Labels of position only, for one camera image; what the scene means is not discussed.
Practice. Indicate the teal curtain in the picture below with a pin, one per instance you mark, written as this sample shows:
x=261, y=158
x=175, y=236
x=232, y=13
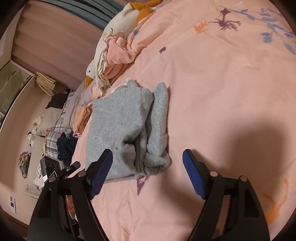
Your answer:
x=96, y=12

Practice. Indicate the beige pillow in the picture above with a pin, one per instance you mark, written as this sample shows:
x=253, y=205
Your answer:
x=48, y=121

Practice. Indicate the cream folded garment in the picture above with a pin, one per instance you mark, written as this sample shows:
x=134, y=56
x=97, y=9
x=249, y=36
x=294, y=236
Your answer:
x=100, y=58

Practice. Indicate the white goose plush toy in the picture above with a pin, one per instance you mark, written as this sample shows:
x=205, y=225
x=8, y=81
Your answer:
x=120, y=26

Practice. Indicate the black garment on pillow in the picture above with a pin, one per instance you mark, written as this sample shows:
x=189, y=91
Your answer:
x=58, y=100

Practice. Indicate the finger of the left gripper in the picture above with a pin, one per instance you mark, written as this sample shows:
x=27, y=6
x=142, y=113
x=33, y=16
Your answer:
x=67, y=171

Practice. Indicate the grey New York sweatshirt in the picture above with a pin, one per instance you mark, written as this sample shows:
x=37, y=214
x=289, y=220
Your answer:
x=132, y=123

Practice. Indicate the wall shelf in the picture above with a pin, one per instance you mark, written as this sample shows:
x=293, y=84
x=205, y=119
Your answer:
x=13, y=79

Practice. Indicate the plaid blue pillow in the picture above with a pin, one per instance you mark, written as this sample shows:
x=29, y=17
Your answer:
x=46, y=147

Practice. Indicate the orange folded garment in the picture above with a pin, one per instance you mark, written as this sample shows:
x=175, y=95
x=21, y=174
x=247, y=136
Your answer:
x=81, y=118

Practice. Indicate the pink curtain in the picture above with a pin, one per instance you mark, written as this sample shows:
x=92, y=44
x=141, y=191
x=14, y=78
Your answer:
x=52, y=41

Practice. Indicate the colourful woven wall decoration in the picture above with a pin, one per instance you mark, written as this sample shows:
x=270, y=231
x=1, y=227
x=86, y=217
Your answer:
x=23, y=163

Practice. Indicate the yellow pleated curtain fabric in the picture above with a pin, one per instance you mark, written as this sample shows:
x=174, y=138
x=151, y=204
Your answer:
x=47, y=84

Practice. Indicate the pink printed duvet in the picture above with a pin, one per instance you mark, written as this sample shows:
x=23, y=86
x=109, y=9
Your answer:
x=230, y=70

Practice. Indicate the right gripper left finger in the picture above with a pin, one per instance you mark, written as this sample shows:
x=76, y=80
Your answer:
x=64, y=210

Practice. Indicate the small plush toy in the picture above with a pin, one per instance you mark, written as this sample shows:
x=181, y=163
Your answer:
x=35, y=132

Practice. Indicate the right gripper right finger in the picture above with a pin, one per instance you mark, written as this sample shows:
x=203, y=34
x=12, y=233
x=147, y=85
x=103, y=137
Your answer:
x=245, y=218

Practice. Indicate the navy crumpled garment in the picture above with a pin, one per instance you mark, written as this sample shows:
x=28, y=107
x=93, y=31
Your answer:
x=66, y=147

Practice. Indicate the pink folded garment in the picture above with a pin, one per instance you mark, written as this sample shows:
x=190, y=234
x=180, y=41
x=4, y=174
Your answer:
x=119, y=56

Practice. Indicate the white wall socket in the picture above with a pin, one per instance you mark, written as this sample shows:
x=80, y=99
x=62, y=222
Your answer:
x=13, y=204

